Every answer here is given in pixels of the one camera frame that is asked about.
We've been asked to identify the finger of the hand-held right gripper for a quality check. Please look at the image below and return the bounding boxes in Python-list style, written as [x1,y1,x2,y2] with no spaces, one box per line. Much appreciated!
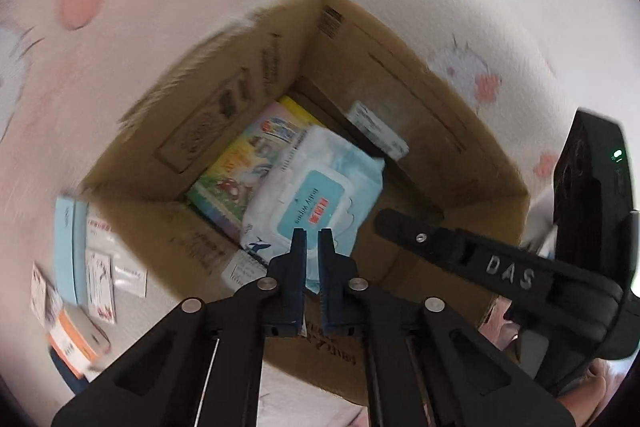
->
[375,208,468,275]

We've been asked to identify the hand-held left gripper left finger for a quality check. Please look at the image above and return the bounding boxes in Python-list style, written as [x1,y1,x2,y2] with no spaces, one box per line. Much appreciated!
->
[50,227,307,427]

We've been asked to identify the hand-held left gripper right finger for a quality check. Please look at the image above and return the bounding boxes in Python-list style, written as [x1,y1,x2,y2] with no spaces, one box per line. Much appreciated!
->
[318,227,576,427]

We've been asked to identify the brown cardboard box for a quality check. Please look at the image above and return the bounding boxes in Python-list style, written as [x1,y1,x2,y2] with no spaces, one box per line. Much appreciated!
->
[80,0,531,408]

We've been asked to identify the light blue wet wipes pack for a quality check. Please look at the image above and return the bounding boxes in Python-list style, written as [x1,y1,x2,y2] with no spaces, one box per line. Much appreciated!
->
[239,125,387,295]

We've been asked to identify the yellow cartoon picture book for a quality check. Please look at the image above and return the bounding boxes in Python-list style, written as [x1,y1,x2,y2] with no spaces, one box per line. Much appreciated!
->
[186,96,326,248]

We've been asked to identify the orange white tissue pack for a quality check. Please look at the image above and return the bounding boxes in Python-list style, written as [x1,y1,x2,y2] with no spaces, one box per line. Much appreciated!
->
[47,307,112,383]

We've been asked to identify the light blue long case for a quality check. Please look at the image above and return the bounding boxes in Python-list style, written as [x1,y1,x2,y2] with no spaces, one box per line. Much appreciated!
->
[54,196,92,306]

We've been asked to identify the person's right hand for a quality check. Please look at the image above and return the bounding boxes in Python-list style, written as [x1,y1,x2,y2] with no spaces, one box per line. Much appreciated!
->
[555,359,608,427]

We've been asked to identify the plain white sachet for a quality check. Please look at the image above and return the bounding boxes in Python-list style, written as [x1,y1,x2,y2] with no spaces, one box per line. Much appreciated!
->
[114,264,147,298]

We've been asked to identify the white sachet with red drawing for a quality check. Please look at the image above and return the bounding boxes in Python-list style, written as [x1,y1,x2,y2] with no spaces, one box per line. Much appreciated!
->
[85,252,117,323]

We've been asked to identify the white pink lined sachet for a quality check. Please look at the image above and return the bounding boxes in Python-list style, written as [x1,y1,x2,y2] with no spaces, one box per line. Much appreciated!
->
[85,214,116,258]

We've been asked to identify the small pink white packet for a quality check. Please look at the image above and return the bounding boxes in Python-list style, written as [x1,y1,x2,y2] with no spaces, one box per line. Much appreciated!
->
[30,262,65,325]

